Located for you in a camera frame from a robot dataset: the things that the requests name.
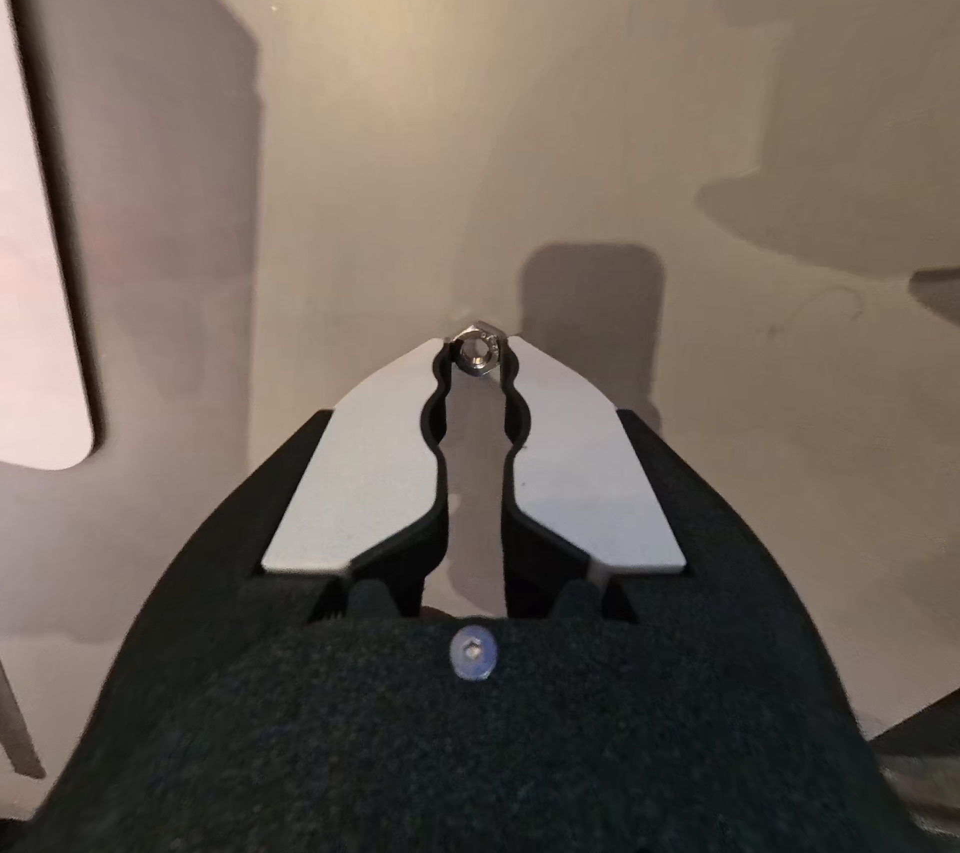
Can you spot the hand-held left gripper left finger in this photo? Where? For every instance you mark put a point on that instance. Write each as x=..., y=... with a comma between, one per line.
x=352, y=478

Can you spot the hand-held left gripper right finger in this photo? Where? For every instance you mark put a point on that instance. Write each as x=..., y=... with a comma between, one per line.
x=592, y=478

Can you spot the steel hex nut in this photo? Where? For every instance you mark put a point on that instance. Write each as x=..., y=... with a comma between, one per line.
x=476, y=328

